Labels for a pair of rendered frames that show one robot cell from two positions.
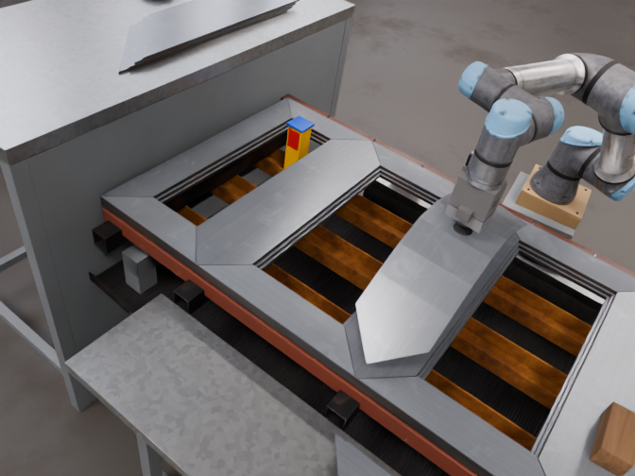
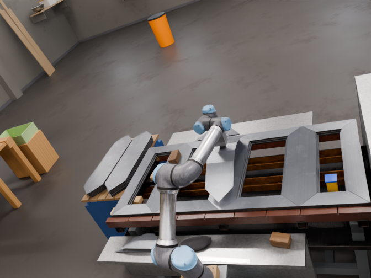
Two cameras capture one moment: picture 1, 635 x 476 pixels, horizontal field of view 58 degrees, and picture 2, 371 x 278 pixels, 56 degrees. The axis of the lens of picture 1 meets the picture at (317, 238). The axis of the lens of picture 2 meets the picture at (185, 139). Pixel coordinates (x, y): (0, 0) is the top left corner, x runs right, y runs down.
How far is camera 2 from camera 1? 2.91 m
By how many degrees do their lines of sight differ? 107
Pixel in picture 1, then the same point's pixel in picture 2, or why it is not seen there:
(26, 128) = (362, 80)
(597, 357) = not seen: hidden behind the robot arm
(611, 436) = (176, 152)
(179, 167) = (350, 139)
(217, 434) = (265, 124)
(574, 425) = (184, 158)
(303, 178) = (304, 166)
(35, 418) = not seen: outside the picture
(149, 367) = (293, 121)
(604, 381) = not seen: hidden behind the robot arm
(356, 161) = (293, 189)
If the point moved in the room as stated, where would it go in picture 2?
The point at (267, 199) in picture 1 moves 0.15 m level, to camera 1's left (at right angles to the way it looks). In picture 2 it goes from (306, 151) to (328, 142)
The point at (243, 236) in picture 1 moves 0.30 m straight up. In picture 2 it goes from (299, 138) to (290, 100)
